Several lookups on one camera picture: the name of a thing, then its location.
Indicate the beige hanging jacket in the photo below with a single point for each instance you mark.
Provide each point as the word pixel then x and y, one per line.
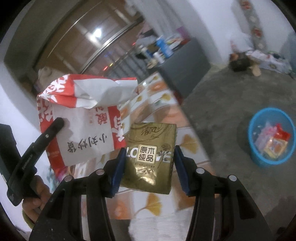
pixel 46 75

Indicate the patterned long gift box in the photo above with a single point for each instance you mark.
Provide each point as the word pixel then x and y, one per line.
pixel 256 31

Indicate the dark bag on floor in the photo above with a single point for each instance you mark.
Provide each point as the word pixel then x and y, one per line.
pixel 239 62

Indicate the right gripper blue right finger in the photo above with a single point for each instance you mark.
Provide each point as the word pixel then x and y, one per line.
pixel 180 162

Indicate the dark grey side table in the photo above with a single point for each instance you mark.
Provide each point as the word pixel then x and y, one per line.
pixel 185 69

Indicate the person's left hand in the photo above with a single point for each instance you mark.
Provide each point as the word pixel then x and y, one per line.
pixel 31 204

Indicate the clear zip bag red strip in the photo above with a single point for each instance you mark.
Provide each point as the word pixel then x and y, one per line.
pixel 263 137

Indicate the red white paper bag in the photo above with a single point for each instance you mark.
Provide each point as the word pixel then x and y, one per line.
pixel 88 105

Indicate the white plastic bag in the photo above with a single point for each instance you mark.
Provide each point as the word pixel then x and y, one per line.
pixel 241 42

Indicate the yellow Enaak snack packet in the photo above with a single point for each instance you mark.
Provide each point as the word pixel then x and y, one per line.
pixel 275 147

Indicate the blue plastic trash basket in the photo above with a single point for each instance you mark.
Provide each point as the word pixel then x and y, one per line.
pixel 274 116

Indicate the blue detergent bottle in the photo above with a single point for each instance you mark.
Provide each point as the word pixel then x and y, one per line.
pixel 163 46

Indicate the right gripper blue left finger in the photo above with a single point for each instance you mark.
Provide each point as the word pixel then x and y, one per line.
pixel 117 167

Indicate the gold tissue pack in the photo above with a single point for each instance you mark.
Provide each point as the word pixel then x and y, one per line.
pixel 149 157

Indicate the patterned tile tablecloth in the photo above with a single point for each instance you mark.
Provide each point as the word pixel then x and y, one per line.
pixel 156 103

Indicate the purple cup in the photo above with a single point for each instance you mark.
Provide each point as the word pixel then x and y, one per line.
pixel 183 33

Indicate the white fluffy robe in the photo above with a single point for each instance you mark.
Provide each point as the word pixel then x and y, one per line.
pixel 169 227

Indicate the small white bottle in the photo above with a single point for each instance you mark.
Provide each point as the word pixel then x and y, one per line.
pixel 158 57

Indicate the red plastic wrapper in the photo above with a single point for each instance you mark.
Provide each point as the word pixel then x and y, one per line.
pixel 281 134

